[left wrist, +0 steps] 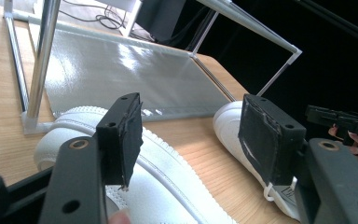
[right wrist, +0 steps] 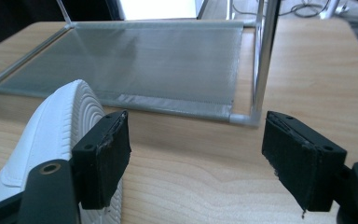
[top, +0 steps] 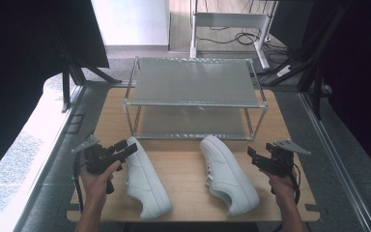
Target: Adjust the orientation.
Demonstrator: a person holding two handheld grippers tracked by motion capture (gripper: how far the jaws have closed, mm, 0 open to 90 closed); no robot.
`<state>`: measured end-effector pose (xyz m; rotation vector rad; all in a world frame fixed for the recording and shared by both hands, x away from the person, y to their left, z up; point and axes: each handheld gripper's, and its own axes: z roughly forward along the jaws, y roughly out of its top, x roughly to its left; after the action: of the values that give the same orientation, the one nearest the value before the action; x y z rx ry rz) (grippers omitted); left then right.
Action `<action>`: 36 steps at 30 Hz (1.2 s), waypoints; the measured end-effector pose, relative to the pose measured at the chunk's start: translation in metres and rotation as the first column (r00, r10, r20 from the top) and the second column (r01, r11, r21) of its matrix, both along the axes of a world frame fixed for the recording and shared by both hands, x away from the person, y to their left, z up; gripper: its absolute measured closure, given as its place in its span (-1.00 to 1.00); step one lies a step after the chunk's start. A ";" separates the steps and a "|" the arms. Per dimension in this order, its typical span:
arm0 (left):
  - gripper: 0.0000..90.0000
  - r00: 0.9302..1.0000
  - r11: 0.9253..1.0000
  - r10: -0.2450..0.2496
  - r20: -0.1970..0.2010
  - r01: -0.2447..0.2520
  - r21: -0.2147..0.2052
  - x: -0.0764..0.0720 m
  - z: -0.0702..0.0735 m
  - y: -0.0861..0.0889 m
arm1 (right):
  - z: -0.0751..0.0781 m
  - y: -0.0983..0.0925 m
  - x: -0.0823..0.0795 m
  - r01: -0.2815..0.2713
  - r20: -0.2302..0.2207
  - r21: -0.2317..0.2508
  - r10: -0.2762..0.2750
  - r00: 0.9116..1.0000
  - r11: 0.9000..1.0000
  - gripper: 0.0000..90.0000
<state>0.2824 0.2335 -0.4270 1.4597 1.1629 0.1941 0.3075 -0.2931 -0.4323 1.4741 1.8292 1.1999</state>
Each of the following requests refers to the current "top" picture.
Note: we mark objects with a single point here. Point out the white power strip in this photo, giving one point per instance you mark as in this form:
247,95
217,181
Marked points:
284,71

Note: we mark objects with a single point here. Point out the metal two-tier shoe rack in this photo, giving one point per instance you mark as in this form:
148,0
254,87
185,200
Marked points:
193,82

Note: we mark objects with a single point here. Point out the aluminium frame rail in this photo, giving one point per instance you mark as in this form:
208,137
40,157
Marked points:
341,161

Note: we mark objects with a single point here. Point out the white sneaker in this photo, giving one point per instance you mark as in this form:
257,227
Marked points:
227,174
145,180

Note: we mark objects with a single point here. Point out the black curtain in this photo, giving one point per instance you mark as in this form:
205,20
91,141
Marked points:
16,64
360,71

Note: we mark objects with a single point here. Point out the white panel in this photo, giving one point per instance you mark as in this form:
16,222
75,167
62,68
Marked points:
130,21

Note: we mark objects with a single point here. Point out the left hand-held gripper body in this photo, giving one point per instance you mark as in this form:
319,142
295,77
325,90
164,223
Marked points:
95,159

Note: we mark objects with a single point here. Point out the white metal desk frame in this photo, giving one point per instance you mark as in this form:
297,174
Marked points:
228,20

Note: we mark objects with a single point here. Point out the black metal stand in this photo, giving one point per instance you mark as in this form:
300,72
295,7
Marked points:
77,75
312,54

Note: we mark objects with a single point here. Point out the person's right hand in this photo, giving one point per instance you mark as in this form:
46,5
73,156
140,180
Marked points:
283,188

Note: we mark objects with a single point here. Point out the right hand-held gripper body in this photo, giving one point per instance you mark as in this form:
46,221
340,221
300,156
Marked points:
281,161

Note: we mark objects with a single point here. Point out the person's left hand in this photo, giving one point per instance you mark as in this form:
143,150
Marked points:
95,185

